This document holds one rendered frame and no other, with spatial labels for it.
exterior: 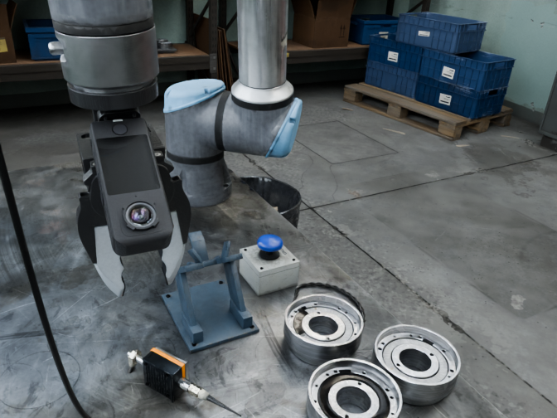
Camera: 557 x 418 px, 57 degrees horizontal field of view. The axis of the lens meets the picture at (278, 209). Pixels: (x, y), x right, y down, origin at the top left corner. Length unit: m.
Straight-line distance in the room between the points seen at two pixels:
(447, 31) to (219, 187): 3.46
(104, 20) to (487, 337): 1.92
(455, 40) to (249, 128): 3.45
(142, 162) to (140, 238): 0.07
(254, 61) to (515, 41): 4.28
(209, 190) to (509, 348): 1.42
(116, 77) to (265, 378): 0.41
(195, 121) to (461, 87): 3.43
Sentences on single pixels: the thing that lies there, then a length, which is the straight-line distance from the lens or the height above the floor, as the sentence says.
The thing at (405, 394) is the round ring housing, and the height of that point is 0.82.
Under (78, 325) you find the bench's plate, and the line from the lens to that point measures 0.77.
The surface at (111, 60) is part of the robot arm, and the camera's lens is 0.41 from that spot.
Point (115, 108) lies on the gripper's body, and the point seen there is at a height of 1.16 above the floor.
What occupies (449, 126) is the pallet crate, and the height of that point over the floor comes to 0.10.
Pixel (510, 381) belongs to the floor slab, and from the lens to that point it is 2.00.
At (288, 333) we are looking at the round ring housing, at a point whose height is 0.83.
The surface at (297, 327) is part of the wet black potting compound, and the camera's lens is 0.70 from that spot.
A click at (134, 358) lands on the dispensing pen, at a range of 0.67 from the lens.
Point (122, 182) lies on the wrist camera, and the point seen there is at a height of 1.11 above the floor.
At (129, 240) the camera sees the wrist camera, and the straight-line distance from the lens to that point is 0.39.
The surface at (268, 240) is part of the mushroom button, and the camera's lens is 0.79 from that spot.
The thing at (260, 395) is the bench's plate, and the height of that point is 0.80.
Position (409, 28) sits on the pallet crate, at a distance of 4.55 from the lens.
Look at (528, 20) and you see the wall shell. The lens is 5.02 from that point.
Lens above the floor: 1.28
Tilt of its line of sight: 28 degrees down
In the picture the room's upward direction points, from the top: 4 degrees clockwise
